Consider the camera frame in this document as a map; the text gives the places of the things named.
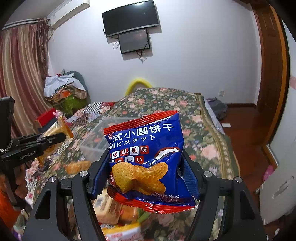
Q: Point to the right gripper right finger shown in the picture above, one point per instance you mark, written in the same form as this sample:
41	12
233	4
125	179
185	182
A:
241	218

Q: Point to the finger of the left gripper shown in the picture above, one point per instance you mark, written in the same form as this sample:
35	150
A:
51	140

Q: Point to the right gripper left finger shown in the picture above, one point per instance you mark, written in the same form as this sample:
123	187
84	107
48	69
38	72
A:
49	217

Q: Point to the orange pastry packet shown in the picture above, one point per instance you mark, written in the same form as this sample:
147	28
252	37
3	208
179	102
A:
59	126

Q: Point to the blue red biscuit bag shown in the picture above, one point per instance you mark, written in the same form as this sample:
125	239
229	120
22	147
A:
144	156

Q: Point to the person's left hand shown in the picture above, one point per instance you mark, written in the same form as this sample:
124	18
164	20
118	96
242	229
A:
21	190

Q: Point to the red box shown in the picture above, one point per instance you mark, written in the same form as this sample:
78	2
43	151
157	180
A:
45	118

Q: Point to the pink toy figure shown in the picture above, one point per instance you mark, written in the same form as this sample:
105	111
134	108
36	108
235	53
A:
59	114

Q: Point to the orange cookie packet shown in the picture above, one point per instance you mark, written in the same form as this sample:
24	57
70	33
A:
76	167

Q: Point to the clear plastic storage box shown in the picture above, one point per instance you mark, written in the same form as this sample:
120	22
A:
94	145

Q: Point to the patchwork checkered quilt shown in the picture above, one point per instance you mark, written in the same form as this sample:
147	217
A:
89	113

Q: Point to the pile of clothes and bags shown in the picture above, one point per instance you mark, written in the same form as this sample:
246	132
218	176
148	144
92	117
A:
66	92

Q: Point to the white cabinet door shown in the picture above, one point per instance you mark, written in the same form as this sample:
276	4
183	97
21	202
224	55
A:
277	193

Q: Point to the beige snack box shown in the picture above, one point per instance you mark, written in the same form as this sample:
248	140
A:
107	210

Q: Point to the floral green bedspread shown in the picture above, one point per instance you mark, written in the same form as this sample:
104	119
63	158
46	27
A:
205	140

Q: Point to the striped pink curtain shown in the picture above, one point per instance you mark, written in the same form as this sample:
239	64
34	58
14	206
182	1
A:
24	68

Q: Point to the yellow foam tube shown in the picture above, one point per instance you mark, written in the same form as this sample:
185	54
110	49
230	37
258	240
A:
136	84

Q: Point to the grey bag on floor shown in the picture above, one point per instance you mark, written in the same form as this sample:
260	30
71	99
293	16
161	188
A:
219	108

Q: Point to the white air conditioner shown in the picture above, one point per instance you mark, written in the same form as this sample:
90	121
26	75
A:
65	11

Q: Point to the small black wall monitor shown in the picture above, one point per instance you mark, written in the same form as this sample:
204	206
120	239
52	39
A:
132	41

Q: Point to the large black wall television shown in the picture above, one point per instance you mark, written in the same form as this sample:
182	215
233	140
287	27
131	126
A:
130	17

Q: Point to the brown wooden door frame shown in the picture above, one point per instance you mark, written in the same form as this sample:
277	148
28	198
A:
275	68

